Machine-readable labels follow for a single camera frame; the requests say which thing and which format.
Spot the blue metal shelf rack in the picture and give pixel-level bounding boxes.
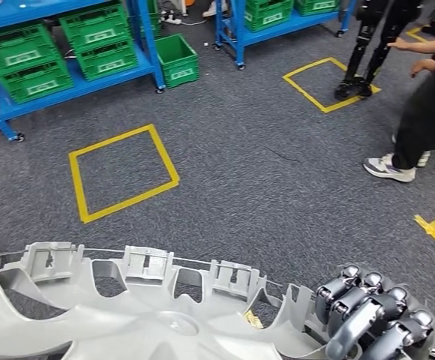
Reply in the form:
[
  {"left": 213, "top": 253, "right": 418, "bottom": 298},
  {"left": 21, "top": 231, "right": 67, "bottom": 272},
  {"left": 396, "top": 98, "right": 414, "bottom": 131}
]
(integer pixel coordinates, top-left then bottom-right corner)
[
  {"left": 214, "top": 0, "right": 358, "bottom": 71},
  {"left": 0, "top": 0, "right": 167, "bottom": 143}
]

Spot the white power strip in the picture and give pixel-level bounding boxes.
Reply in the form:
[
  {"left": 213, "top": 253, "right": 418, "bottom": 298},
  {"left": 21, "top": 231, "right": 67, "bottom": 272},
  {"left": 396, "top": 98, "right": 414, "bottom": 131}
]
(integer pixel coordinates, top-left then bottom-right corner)
[{"left": 159, "top": 10, "right": 184, "bottom": 26}]

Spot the grey plastic car trim part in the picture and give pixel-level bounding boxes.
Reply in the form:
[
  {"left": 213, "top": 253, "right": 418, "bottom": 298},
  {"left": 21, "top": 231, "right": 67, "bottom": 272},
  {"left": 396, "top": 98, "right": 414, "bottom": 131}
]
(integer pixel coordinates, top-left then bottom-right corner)
[{"left": 0, "top": 241, "right": 357, "bottom": 360}]

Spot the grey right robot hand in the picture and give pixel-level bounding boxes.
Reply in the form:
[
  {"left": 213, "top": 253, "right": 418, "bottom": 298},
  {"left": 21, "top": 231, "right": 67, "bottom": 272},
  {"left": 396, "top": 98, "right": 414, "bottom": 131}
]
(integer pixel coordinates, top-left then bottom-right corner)
[{"left": 313, "top": 263, "right": 435, "bottom": 360}]

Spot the white floor cable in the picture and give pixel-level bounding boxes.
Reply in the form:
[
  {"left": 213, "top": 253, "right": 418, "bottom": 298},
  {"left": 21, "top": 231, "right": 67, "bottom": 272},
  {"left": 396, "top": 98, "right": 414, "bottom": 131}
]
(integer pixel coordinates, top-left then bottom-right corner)
[{"left": 180, "top": 17, "right": 215, "bottom": 27}]

